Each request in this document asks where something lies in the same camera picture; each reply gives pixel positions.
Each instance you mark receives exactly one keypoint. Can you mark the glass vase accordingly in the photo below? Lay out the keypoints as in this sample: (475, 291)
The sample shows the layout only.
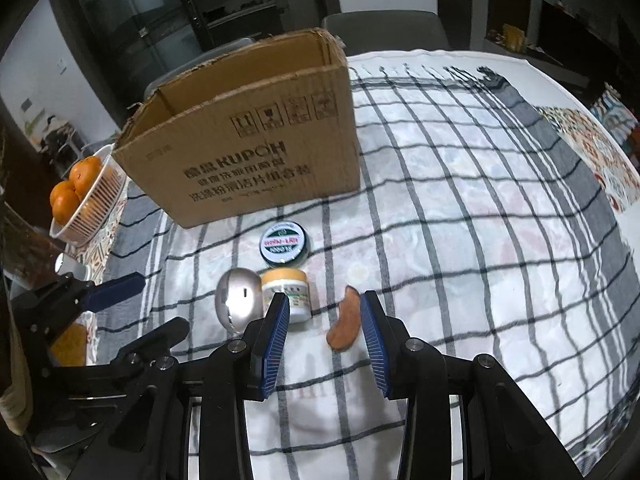
(27, 256)

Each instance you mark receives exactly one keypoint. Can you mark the colourful patterned cushion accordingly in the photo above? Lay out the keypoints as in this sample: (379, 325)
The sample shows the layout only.
(618, 120)

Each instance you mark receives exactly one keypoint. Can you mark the grey chair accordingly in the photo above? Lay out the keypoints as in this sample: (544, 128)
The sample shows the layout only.
(207, 56)
(387, 30)

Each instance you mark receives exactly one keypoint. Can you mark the orange fruit front left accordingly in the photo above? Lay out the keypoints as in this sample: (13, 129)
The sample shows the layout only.
(64, 201)

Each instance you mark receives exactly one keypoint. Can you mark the white fruit basket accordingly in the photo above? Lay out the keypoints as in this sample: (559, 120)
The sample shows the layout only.
(97, 205)

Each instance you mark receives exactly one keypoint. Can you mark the white jar yellow lid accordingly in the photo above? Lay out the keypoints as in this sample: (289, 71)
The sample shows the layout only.
(294, 284)

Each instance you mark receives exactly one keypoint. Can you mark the small white cylinder speaker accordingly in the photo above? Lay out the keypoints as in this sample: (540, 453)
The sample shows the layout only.
(65, 264)

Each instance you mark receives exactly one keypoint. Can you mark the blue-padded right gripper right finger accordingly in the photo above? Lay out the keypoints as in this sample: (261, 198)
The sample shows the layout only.
(503, 435)

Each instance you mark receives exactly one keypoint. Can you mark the checkered grey white cloth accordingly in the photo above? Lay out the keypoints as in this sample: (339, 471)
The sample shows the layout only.
(475, 224)

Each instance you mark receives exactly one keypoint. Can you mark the round green white balm tin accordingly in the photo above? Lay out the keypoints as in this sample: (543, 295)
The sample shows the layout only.
(284, 243)

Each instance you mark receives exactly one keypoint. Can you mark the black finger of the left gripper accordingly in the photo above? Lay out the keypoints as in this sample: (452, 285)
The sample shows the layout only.
(155, 344)

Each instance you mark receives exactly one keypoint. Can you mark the orange fruit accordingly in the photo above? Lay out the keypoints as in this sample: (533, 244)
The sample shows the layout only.
(64, 201)
(83, 175)

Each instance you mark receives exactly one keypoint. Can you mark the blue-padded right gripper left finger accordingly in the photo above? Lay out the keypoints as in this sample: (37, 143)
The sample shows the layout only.
(147, 437)

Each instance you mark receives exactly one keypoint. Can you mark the orange fruit right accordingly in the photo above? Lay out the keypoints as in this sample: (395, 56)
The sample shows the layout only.
(83, 175)

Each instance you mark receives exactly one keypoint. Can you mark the brown cardboard box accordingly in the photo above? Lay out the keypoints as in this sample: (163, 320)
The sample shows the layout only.
(268, 125)

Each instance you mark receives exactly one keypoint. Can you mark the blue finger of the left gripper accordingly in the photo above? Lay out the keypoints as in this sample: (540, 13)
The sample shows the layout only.
(103, 296)

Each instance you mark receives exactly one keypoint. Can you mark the grey chair right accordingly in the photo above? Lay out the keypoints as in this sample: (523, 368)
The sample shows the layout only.
(387, 30)

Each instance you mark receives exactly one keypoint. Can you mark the grey chair left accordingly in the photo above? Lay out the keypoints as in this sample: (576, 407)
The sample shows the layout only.
(207, 56)

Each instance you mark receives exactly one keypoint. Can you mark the silver oval metal case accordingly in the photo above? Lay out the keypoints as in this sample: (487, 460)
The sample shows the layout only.
(238, 299)

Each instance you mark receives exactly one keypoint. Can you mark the patterned floral table mat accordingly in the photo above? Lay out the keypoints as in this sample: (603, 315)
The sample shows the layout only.
(599, 152)

